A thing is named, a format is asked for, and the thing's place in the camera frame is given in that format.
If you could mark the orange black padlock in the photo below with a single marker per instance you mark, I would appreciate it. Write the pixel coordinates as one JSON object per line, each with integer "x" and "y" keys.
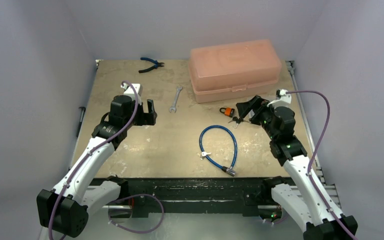
{"x": 227, "y": 111}

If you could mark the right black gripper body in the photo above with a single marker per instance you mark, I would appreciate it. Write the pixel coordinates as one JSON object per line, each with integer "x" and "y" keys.
{"x": 256, "y": 110}

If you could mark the black handle tool at edge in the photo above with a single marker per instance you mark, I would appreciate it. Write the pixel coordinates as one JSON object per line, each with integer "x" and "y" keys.
{"x": 81, "y": 118}

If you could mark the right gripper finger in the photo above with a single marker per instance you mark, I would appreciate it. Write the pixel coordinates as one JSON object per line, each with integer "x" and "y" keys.
{"x": 256, "y": 102}
{"x": 243, "y": 111}

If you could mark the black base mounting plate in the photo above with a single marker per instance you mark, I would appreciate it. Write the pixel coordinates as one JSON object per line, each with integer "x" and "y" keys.
{"x": 247, "y": 196}

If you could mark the silver open end wrench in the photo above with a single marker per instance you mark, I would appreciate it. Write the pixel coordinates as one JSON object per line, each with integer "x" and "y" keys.
{"x": 173, "y": 107}

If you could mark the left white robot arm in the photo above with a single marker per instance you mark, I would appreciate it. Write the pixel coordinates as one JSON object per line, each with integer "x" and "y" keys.
{"x": 67, "y": 207}

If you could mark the black head padlock keys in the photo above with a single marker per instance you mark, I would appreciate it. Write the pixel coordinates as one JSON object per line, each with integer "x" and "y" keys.
{"x": 237, "y": 120}

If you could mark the pink translucent plastic toolbox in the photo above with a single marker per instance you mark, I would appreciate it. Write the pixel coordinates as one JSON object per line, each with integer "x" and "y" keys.
{"x": 235, "y": 70}

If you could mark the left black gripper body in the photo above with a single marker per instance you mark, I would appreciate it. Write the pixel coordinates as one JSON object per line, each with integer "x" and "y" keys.
{"x": 133, "y": 122}

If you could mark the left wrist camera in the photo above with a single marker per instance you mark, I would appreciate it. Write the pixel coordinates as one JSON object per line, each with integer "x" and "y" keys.
{"x": 134, "y": 91}

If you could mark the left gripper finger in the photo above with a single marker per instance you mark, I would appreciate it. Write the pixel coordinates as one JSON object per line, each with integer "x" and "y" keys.
{"x": 151, "y": 115}
{"x": 139, "y": 119}

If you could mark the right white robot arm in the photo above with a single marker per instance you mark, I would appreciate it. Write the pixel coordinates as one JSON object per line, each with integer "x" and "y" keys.
{"x": 313, "y": 210}

